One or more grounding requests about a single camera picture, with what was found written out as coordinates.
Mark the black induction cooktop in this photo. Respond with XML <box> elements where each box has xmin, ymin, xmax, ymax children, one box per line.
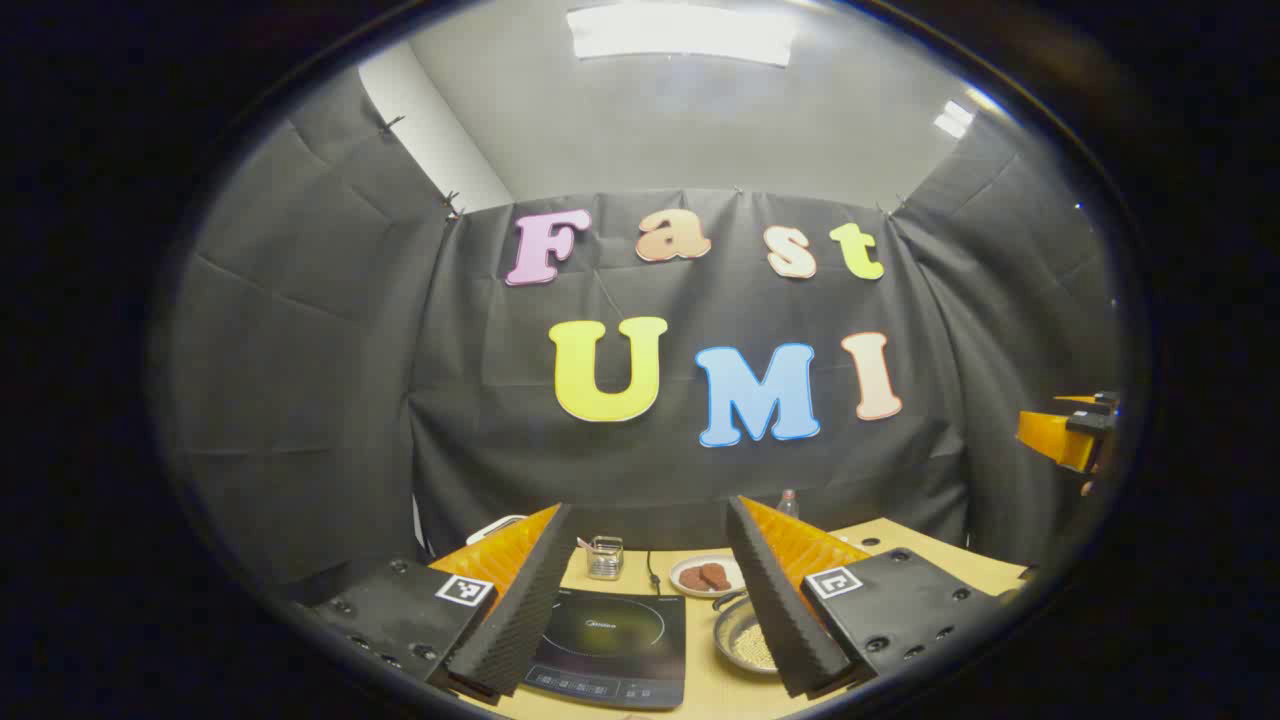
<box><xmin>523</xmin><ymin>588</ymin><xmax>687</xmax><ymax>711</ymax></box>

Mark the steel pot with black handles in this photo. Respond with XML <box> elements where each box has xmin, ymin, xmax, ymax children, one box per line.
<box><xmin>712</xmin><ymin>590</ymin><xmax>781</xmax><ymax>676</ymax></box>

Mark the white round plate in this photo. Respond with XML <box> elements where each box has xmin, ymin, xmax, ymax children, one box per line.
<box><xmin>668</xmin><ymin>554</ymin><xmax>746</xmax><ymax>599</ymax></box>

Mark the small ceiling light panel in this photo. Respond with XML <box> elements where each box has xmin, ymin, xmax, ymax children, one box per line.
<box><xmin>933</xmin><ymin>98</ymin><xmax>976</xmax><ymax>141</ymax></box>

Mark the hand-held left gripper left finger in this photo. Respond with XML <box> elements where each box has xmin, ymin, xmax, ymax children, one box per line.
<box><xmin>305</xmin><ymin>503</ymin><xmax>579</xmax><ymax>701</ymax></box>

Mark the large ceiling light panel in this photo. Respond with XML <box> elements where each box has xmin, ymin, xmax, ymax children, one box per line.
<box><xmin>565</xmin><ymin>3</ymin><xmax>801</xmax><ymax>69</ymax></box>

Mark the black backdrop cloth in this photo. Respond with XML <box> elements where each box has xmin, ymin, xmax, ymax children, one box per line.
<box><xmin>150</xmin><ymin>65</ymin><xmax>1126</xmax><ymax>601</ymax></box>

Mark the pile of yellow soybeans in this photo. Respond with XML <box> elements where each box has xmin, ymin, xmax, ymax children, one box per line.
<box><xmin>735</xmin><ymin>625</ymin><xmax>779</xmax><ymax>671</ymax></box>

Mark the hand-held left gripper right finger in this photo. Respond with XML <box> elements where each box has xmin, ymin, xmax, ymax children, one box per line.
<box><xmin>725</xmin><ymin>495</ymin><xmax>1006</xmax><ymax>701</ymax></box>

